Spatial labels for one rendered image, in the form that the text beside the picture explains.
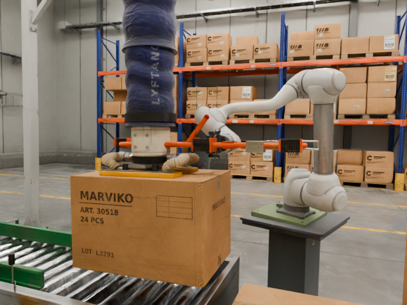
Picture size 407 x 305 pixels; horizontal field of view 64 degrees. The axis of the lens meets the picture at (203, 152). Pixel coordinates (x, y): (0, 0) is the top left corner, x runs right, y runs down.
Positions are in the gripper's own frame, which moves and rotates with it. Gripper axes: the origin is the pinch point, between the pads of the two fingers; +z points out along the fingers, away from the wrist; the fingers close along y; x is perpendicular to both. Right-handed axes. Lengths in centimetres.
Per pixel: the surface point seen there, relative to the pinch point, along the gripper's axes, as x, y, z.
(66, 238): 96, 59, -23
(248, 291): -16, 66, -13
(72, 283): 61, 66, 11
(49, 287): 70, 67, 16
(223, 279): -6, 59, -7
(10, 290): 73, 61, 33
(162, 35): 18.1, -44.4, 6.7
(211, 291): -5, 59, 6
